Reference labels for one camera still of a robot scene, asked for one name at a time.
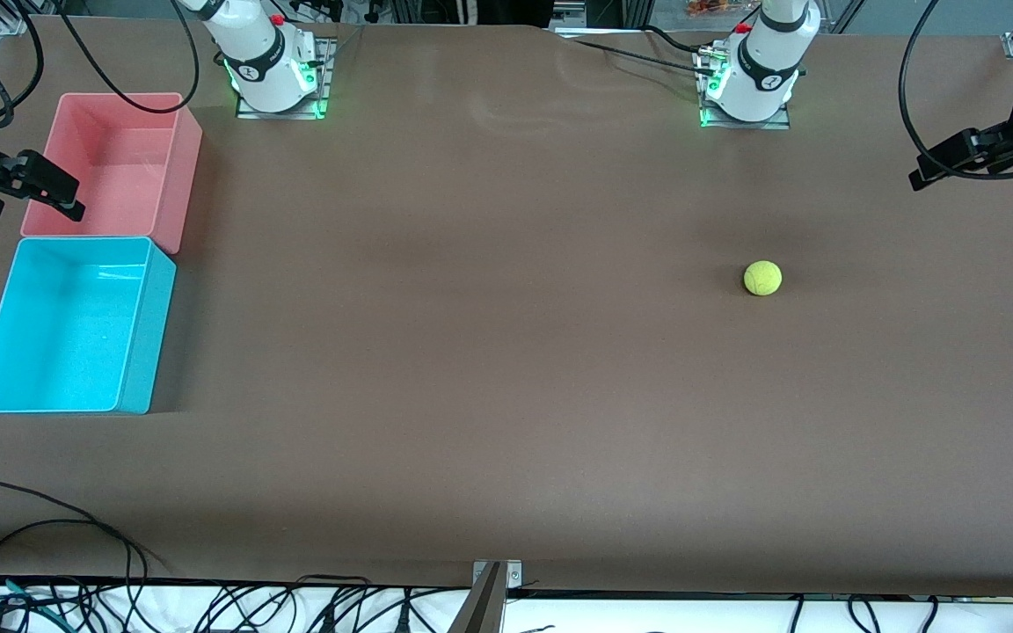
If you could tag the blue plastic bin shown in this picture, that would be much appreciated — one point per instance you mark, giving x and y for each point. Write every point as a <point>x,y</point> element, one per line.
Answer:
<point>67,334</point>

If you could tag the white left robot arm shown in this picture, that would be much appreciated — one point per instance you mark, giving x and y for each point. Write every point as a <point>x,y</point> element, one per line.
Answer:
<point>761,61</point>

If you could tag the yellow-green tennis ball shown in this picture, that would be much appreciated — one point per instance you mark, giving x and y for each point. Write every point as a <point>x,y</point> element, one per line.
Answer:
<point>762,278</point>

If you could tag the dark grey camera stand bar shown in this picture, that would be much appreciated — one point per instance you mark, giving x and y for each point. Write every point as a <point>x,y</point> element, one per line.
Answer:
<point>482,607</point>

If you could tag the pink plastic bin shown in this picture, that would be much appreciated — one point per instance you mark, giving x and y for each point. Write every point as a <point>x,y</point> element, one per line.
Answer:
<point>124,149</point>

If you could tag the silver metal bracket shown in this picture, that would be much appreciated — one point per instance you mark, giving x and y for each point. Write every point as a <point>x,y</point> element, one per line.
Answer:
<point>513,573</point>

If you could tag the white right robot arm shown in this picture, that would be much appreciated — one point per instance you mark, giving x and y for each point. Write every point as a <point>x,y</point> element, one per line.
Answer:
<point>260,53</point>

